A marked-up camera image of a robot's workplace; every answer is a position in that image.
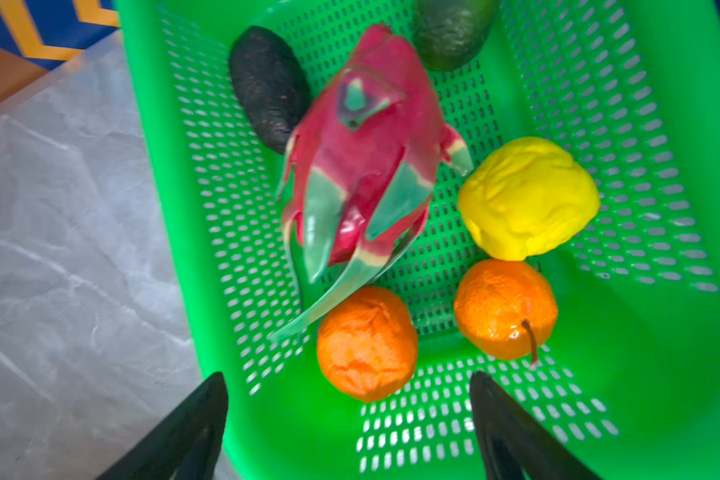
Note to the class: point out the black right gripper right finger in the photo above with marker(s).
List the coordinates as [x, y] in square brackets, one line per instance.
[513, 445]

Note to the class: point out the green plastic mesh basket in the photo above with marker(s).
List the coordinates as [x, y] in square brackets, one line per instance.
[629, 381]

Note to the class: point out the pink dragon fruit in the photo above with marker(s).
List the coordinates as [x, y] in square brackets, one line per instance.
[362, 166]

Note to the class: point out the green avocado fruit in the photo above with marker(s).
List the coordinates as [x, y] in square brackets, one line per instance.
[447, 34]

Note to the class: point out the dark purple black fruit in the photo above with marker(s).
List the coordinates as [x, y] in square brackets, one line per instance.
[270, 85]

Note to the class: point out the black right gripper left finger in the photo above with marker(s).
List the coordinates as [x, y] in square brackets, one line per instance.
[186, 444]

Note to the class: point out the yellow lemon fruit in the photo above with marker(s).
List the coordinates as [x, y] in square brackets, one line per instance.
[527, 198]

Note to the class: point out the orange persimmon with stem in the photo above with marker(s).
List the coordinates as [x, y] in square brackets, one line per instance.
[507, 309]

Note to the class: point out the orange mandarin fruit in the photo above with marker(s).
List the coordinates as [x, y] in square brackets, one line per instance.
[367, 346]

